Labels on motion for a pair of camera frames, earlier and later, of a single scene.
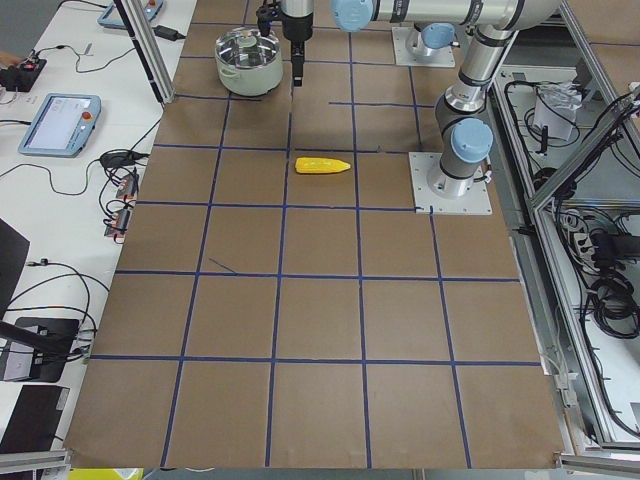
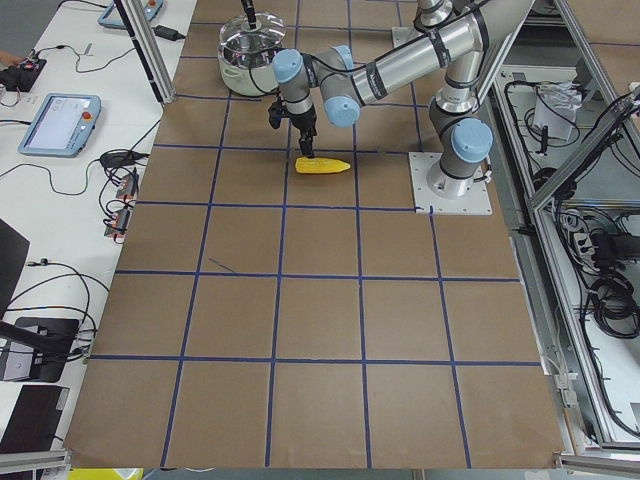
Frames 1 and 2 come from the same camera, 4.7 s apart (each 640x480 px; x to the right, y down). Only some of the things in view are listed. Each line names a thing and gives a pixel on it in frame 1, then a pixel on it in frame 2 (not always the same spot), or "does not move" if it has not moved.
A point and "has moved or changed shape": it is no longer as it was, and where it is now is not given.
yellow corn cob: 311,165 does not move
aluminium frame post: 138,20 does not move
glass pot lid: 245,47 has moved or changed shape
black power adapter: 168,33 does not move
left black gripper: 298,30 -> 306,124
